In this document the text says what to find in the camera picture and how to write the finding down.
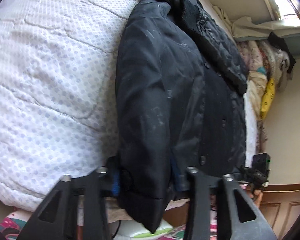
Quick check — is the pink green floral sheet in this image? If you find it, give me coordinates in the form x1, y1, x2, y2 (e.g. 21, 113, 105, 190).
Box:
0, 209, 190, 240

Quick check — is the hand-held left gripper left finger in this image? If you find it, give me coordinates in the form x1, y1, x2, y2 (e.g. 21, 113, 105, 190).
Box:
16, 166, 121, 240

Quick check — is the cream blanket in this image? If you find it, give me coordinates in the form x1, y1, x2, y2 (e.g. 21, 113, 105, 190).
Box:
247, 70, 268, 121

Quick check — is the person's right hand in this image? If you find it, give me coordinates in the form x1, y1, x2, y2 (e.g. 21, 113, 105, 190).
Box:
247, 185, 264, 208

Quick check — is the brown wooden panel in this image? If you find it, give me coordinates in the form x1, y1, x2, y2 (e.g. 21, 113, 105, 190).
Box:
259, 182, 300, 240

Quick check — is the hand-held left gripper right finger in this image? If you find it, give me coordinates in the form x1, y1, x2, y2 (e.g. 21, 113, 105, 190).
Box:
172, 159, 278, 240

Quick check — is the bed with white quilted cover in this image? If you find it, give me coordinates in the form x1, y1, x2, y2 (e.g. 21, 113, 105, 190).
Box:
0, 0, 259, 212

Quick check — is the black cloth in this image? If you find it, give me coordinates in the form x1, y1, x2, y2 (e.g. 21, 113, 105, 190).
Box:
267, 31, 297, 73

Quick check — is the pink floral blanket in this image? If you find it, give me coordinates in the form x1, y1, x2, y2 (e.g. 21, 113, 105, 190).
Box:
236, 41, 268, 76

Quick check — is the black padded coat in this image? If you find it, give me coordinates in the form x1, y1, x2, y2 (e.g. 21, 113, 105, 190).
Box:
114, 0, 248, 235

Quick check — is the pinkish brown cloth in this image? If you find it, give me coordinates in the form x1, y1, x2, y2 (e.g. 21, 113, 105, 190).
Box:
256, 119, 268, 152

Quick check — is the black cable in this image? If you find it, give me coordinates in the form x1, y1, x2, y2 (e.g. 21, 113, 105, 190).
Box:
111, 219, 122, 239

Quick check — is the yellow patterned pillow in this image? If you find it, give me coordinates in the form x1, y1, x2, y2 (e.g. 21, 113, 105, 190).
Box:
261, 77, 276, 120

